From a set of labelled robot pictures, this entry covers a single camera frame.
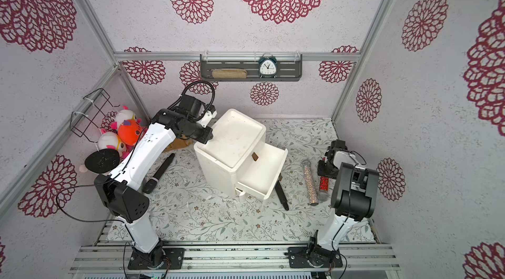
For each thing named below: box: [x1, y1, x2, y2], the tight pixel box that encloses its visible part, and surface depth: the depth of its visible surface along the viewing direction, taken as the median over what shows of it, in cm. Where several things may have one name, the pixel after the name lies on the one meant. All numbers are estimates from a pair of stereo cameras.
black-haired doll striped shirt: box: [84, 148, 121, 174], surface depth 78 cm
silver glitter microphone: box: [303, 163, 319, 206], surface depth 92 cm
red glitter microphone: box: [318, 176, 330, 192], surface depth 94 cm
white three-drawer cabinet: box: [193, 108, 289, 202], surface depth 83 cm
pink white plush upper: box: [109, 105, 143, 130], surface depth 97 cm
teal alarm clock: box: [258, 52, 279, 79], surface depth 92 cm
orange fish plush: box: [117, 119, 143, 147], surface depth 91 cm
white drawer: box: [236, 142, 289, 200], surface depth 86 cm
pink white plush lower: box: [97, 130, 138, 163], surface depth 87 cm
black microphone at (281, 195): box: [274, 180, 290, 212], surface depth 89 cm
